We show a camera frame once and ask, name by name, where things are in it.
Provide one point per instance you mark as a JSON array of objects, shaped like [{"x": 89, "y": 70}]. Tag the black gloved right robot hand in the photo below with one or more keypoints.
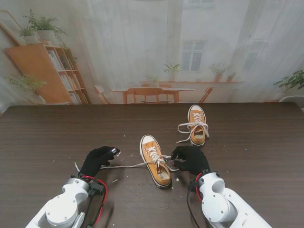
[{"x": 192, "y": 159}]

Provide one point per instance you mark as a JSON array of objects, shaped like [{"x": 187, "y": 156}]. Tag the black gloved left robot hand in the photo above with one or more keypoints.
[{"x": 95, "y": 161}]

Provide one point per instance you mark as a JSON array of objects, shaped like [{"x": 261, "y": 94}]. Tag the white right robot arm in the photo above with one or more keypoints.
[{"x": 223, "y": 202}]

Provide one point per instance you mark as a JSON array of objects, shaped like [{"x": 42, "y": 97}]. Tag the printed room scene backdrop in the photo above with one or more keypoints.
[{"x": 130, "y": 47}]

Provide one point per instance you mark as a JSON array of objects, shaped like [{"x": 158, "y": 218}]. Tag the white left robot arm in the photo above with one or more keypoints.
[{"x": 64, "y": 204}]

